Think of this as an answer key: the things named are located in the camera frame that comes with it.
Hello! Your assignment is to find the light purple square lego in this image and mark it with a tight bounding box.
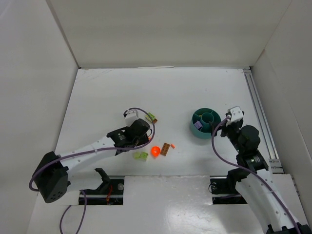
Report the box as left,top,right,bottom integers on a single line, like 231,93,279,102
194,121,203,130

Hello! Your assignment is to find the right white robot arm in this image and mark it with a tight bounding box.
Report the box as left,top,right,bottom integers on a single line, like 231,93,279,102
220,121,312,234

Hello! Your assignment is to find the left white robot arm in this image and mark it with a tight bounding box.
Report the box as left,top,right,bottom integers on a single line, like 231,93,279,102
29,118,154,203

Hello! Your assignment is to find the pale green lego brick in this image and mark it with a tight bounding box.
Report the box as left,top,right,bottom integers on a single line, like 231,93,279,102
133,152,141,160

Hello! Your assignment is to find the green hollow lego brick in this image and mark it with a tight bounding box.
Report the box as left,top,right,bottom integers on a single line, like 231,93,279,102
140,152,149,161

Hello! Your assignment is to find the orange round lego dish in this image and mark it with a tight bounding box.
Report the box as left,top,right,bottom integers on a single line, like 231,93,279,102
151,146,161,157

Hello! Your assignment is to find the brown long lego plate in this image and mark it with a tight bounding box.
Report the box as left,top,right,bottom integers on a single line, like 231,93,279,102
160,143,171,156

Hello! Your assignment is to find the teal round divided container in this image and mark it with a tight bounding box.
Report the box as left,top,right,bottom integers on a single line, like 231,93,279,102
190,108,221,139

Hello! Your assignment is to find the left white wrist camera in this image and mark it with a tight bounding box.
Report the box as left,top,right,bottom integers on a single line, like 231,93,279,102
123,110,138,127

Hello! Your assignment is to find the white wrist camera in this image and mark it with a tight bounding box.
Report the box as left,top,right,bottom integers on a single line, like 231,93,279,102
123,110,138,127
226,106,244,126

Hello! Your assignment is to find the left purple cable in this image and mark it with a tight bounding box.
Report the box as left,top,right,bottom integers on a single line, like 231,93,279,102
28,107,156,234

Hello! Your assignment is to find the purple cable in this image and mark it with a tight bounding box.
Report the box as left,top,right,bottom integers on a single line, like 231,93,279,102
211,116,305,234
28,107,156,234

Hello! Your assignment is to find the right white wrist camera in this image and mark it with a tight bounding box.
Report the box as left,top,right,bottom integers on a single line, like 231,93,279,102
226,106,244,126

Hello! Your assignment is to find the aluminium rail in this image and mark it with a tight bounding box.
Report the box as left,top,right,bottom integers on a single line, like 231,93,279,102
243,69,285,174

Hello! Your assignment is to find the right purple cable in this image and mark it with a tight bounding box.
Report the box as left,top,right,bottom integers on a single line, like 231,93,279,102
211,116,305,234

